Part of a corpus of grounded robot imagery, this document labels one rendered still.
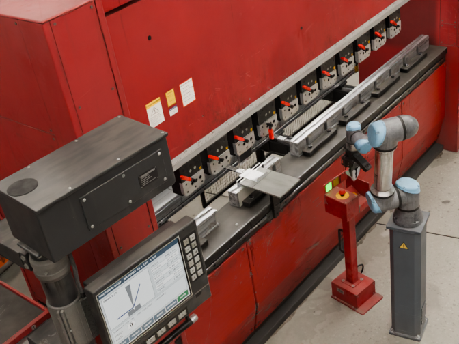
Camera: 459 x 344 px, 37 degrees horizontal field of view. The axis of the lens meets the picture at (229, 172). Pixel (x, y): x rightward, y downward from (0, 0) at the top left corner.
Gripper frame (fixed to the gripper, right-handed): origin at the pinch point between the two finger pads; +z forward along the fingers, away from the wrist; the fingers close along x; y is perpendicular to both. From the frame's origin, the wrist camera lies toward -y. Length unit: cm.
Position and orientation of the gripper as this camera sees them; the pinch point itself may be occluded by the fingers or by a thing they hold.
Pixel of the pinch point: (355, 179)
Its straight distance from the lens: 378.3
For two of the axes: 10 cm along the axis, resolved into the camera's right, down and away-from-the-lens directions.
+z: 0.9, 8.0, 5.9
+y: -6.7, -3.9, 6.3
